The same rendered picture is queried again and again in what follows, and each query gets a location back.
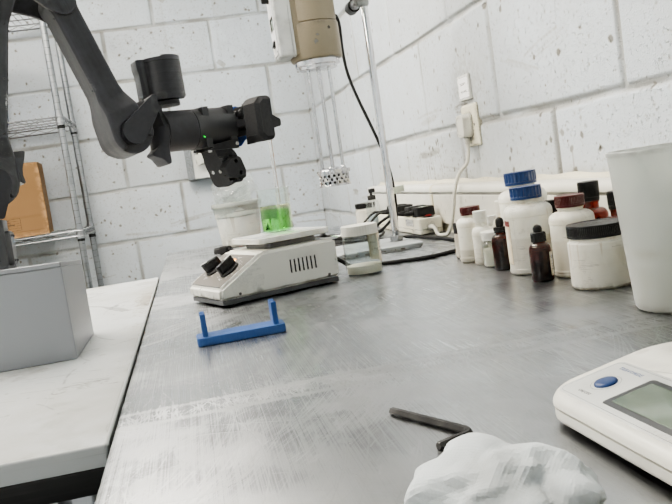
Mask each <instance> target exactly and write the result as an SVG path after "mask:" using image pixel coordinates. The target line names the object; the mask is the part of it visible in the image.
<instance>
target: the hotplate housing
mask: <svg viewBox="0 0 672 504"><path fill-rule="evenodd" d="M225 254H238V255H255V256H254V257H253V258H252V259H251V260H250V261H249V262H247V263H246V264H245V265H244V266H243V267H242V268H241V269H240V270H239V271H238V272H237V273H235V274H234V275H233V276H232V277H231V278H230V279H229V280H228V281H227V282H226V283H225V284H224V285H222V286H221V287H220V288H213V287H205V286H198V285H192V286H191V288H190V292H191V295H194V296H193V300H194V301H198V302H204V303H209V304H215V305H220V306H232V305H236V304H237V303H240V302H245V301H249V300H254V299H258V298H262V297H267V296H271V295H276V294H280V293H285V292H289V291H293V290H298V289H302V288H307V287H311V286H315V285H325V284H328V283H329V282H333V281H338V280H339V277H338V276H337V274H338V273H339V267H338V261H337V254H336V247H335V240H332V238H315V236H314V235H311V236H306V237H301V238H295V239H290V240H285V241H280V242H275V243H269V244H263V245H246V247H245V248H240V249H235V250H230V251H229V252H227V253H225Z"/></svg>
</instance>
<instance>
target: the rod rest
mask: <svg viewBox="0 0 672 504"><path fill-rule="evenodd" d="M268 306H269V312H270V318H271V321H267V322H261V323H256V324H250V325H245V326H239V327H234V328H228V329H223V330H217V331H212V332H208V331H207V325H206V319H205V314H204V311H199V312H198V313H199V319H200V325H201V331H202V333H201V334H197V335H196V339H197V344H198V347H206V346H211V345H217V344H222V343H228V342H233V341H238V340H244V339H249V338H254V337H260V336H265V335H271V334H276V333H281V332H285V331H286V325H285V322H284V321H283V320H282V319H278V314H277V308H276V302H275V301H273V299H268Z"/></svg>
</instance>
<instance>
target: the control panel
mask: <svg viewBox="0 0 672 504"><path fill-rule="evenodd" d="M230 255H231V256H232V257H233V259H236V260H235V262H237V263H238V267H237V268H236V269H235V270H234V271H233V272H232V273H230V274H229V275H227V276H226V277H223V278H222V277H220V274H219V273H218V272H216V273H214V274H213V275H211V276H207V275H206V272H204V273H203V274H202V275H201V276H200V277H199V278H198V279H196V280H195V281H194V282H193V283H192V285H198V286H205V287H213V288H220V287H221V286H222V285H224V284H225V283H226V282H227V281H228V280H229V279H230V278H231V277H232V276H233V275H234V274H235V273H237V272H238V271H239V270H240V269H241V268H242V267H243V266H244V265H245V264H246V263H247V262H249V261H250V260H251V259H252V258H253V257H254V256H255V255H238V254H230Z"/></svg>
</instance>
